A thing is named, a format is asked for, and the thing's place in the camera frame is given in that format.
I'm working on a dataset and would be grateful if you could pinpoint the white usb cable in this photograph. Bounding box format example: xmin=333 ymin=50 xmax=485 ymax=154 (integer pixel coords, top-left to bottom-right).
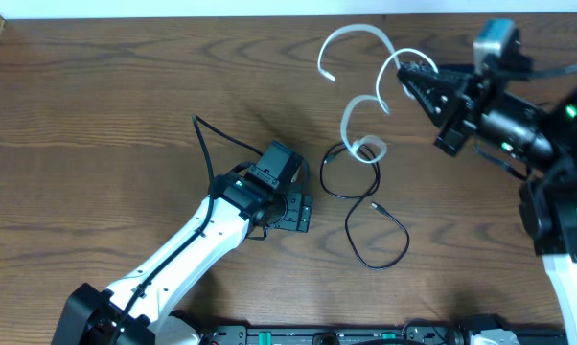
xmin=316 ymin=23 xmax=440 ymax=165

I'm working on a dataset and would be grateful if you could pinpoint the black usb cable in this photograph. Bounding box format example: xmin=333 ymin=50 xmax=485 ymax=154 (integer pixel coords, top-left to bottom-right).
xmin=319 ymin=142 xmax=411 ymax=272

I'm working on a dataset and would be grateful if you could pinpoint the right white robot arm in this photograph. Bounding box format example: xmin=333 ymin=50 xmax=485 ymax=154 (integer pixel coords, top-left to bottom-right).
xmin=398 ymin=63 xmax=577 ymax=344

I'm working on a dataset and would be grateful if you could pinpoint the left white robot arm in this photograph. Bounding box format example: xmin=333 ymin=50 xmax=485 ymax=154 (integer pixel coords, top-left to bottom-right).
xmin=52 ymin=141 xmax=312 ymax=344

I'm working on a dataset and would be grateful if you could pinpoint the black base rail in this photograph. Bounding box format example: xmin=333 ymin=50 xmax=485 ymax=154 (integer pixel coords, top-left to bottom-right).
xmin=144 ymin=310 xmax=567 ymax=345

